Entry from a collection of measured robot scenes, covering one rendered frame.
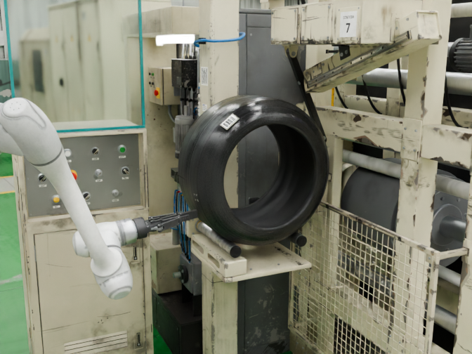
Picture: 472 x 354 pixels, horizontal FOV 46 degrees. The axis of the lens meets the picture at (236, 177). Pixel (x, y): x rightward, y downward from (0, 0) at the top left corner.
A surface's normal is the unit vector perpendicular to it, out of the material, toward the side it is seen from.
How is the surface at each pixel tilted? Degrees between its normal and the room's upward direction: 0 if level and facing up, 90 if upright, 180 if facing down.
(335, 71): 90
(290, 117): 80
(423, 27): 72
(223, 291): 90
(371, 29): 90
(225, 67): 90
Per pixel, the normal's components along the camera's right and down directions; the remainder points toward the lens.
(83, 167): 0.42, 0.21
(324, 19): -0.91, 0.09
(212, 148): -0.32, -0.13
